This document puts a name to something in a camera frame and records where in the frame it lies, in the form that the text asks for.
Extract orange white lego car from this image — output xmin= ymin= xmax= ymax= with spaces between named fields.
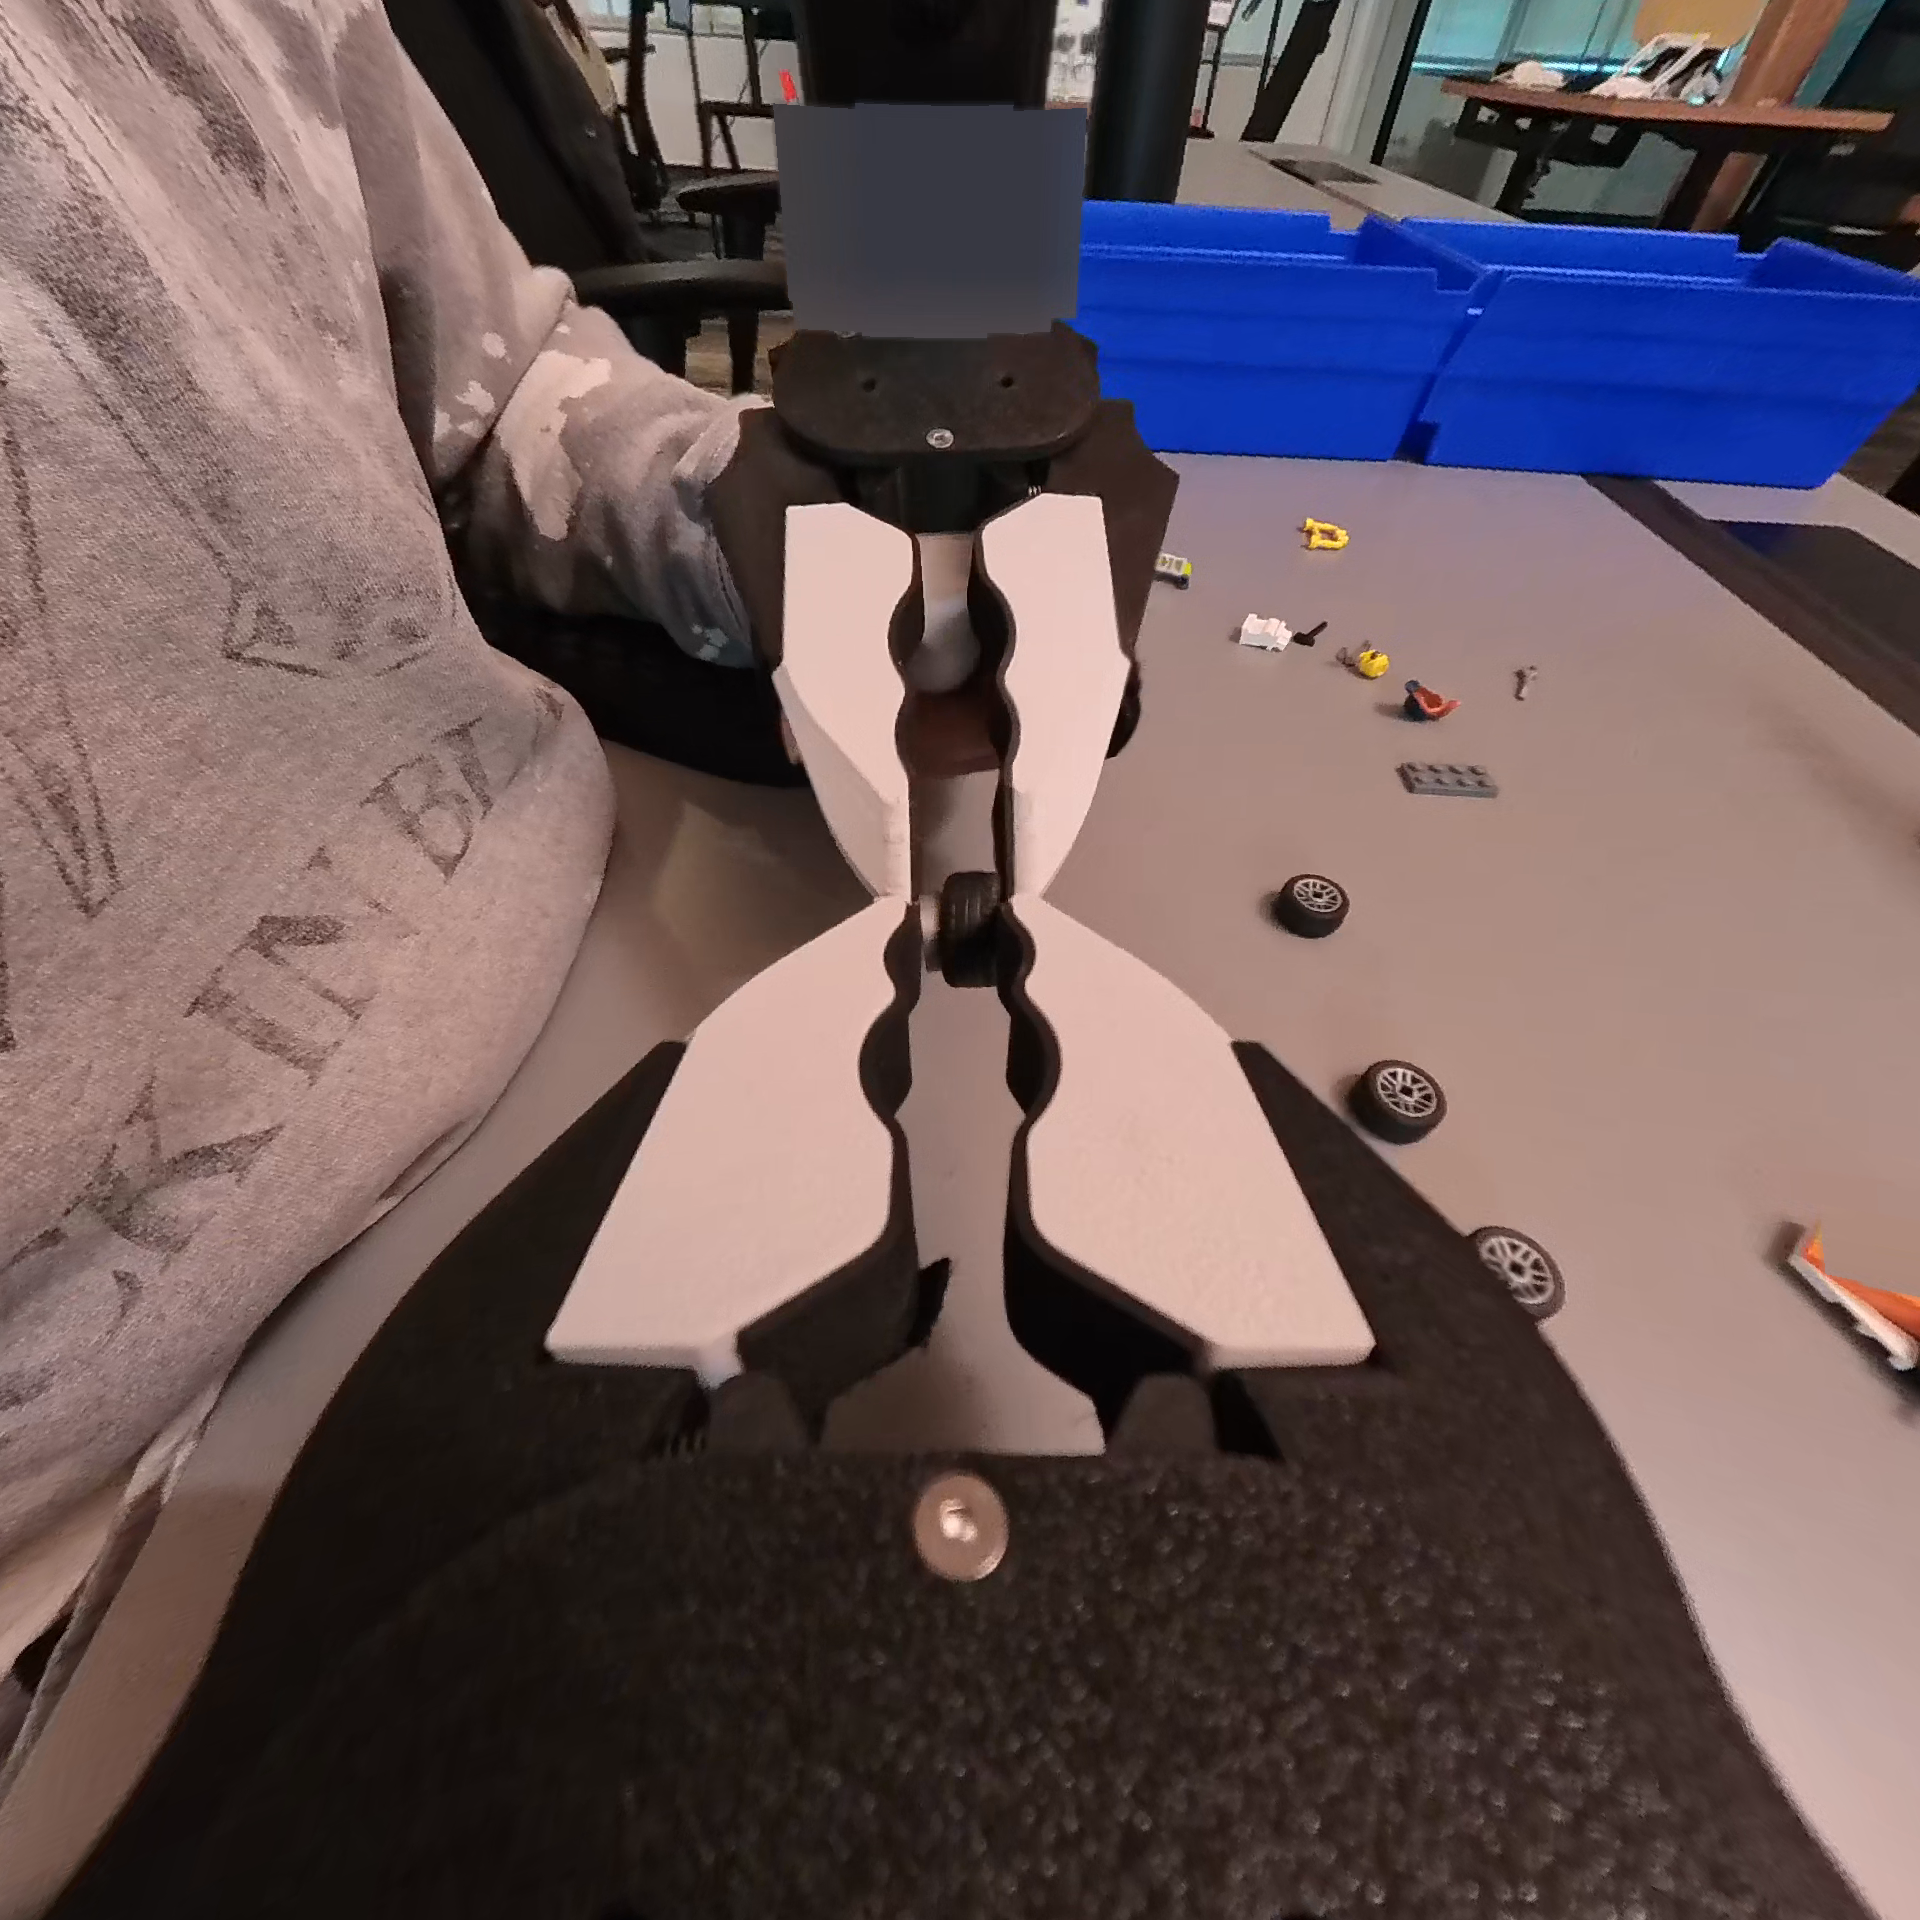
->
xmin=1787 ymin=1216 xmax=1920 ymax=1380

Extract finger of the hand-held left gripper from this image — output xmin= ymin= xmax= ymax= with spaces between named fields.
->
xmin=976 ymin=487 xmax=1147 ymax=897
xmin=773 ymin=496 xmax=934 ymax=902

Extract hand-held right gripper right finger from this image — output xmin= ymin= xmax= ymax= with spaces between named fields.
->
xmin=1000 ymin=902 xmax=1382 ymax=1377

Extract small dark lego pieces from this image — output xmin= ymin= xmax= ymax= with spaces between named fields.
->
xmin=1156 ymin=511 xmax=1552 ymax=733

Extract wooden office desk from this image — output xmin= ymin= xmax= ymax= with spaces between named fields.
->
xmin=1440 ymin=47 xmax=1902 ymax=236

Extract black office chair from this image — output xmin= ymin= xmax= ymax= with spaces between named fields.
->
xmin=387 ymin=0 xmax=794 ymax=397

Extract black honeycomb wrist rest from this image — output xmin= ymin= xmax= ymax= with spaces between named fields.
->
xmin=527 ymin=617 xmax=819 ymax=793

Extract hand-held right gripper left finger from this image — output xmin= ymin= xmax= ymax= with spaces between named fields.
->
xmin=546 ymin=902 xmax=927 ymax=1377

